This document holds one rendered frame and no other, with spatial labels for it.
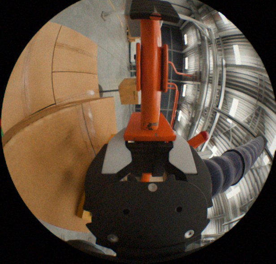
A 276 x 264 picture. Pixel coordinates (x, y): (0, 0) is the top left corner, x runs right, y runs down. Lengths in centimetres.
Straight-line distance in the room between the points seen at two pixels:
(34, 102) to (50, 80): 16
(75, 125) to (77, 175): 9
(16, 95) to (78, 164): 46
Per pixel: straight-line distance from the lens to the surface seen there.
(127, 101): 165
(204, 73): 589
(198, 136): 17
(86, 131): 19
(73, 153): 16
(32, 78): 57
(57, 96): 62
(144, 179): 19
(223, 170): 42
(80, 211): 20
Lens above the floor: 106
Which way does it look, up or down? 2 degrees down
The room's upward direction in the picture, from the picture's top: 91 degrees clockwise
